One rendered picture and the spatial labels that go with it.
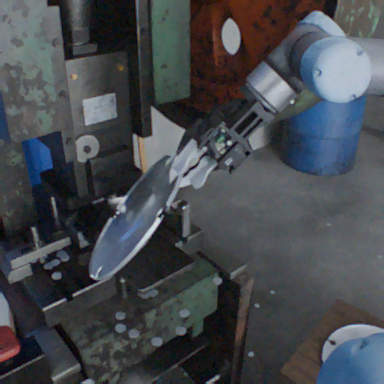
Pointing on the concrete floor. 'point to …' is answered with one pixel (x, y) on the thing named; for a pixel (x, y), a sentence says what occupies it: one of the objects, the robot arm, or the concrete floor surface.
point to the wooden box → (307, 353)
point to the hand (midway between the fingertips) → (176, 178)
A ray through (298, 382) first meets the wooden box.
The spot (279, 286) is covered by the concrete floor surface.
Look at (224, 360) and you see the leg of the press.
